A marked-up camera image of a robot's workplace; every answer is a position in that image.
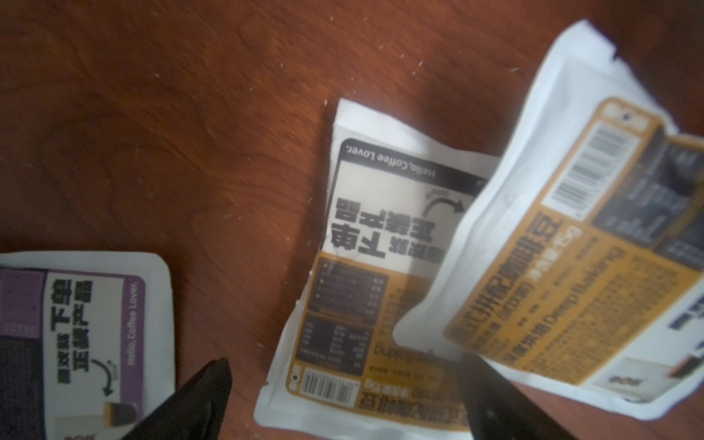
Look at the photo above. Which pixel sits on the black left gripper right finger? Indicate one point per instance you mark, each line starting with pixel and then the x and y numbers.
pixel 496 409

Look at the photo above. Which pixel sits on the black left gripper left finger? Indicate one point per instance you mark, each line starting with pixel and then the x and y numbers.
pixel 196 411

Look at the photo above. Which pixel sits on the yellow coffee bag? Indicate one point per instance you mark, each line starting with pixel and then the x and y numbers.
pixel 578 270
pixel 395 198

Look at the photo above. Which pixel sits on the purple coffee bag lower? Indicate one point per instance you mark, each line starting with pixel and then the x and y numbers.
pixel 87 343

